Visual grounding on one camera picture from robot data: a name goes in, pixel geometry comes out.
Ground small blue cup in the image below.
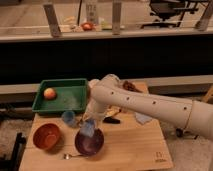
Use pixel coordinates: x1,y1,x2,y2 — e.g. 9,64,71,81
61,111,77,127

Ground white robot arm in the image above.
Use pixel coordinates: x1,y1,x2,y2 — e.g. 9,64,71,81
85,74,213,141

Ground green plastic tray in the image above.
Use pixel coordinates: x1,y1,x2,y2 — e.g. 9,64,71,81
32,78,88,115

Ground red fruit on shelf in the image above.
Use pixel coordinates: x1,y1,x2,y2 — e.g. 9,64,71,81
81,22,94,31

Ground black handled scissors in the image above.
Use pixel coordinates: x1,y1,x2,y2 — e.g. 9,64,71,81
78,108,122,128

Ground purple bowl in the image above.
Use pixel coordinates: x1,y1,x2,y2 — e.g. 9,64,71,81
75,129,104,156

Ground black office chair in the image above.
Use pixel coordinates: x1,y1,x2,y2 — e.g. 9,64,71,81
141,0,208,28

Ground red bowl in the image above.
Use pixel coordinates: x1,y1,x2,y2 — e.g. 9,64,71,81
33,123,61,150

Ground brown sausage link toy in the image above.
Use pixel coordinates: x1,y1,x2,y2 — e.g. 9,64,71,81
123,81,141,93

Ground light blue cloth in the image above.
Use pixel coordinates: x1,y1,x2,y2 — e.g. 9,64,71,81
135,113,152,125

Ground black chair at left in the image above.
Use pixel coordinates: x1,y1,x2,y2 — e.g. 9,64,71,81
0,133,26,171

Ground metal spoon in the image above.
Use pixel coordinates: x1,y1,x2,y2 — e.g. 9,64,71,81
63,153,86,160

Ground orange apple in tray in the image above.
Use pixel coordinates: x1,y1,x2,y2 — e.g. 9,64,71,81
43,88,56,100

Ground blue sponge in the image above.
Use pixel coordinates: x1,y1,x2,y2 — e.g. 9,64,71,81
80,120,95,137

